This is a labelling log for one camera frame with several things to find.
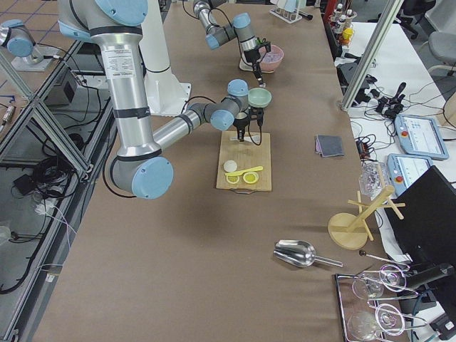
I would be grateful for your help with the upper lemon slices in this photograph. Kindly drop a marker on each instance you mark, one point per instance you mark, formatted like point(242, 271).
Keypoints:
point(250, 177)

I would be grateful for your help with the wooden mug tree stand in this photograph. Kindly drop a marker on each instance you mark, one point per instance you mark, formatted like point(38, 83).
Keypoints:
point(352, 232)

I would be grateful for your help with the pink bowl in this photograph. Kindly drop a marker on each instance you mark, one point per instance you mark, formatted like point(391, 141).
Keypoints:
point(273, 66)

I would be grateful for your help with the yellow plastic knife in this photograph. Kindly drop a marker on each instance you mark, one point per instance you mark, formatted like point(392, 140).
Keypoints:
point(241, 172)

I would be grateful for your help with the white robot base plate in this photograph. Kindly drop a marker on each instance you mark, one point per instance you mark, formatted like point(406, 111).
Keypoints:
point(166, 96)

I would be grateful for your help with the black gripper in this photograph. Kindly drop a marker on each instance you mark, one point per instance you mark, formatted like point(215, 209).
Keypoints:
point(241, 124)
point(251, 55)

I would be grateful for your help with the clear plastic container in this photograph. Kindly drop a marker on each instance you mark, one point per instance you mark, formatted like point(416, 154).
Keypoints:
point(373, 179)

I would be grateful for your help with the grey folded cloth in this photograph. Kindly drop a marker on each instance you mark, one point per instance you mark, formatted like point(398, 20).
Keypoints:
point(329, 145)

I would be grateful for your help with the blue teach pendant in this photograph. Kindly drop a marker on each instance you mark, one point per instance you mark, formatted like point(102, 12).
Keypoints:
point(420, 135)
point(404, 170)

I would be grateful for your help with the metal ice scoop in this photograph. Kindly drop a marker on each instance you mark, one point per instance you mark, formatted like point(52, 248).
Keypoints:
point(300, 253)

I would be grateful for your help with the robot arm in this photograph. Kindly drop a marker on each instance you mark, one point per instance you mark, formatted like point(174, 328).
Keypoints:
point(131, 39)
point(240, 27)

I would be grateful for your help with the lower lemon slice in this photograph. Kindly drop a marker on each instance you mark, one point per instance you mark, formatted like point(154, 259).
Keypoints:
point(232, 179)

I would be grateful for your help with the mint green bowl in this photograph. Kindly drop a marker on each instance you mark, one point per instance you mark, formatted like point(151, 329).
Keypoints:
point(259, 97)

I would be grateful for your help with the white steamed bun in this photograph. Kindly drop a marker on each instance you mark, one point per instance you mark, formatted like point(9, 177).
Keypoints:
point(230, 166)

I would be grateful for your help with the bamboo cutting board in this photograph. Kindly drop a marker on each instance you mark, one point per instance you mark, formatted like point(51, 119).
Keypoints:
point(246, 154)

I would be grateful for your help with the clear ice cube pile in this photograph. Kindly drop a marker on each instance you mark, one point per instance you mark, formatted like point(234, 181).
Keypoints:
point(272, 57)

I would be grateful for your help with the black monitor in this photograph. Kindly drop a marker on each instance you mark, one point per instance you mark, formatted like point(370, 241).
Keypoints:
point(427, 234)

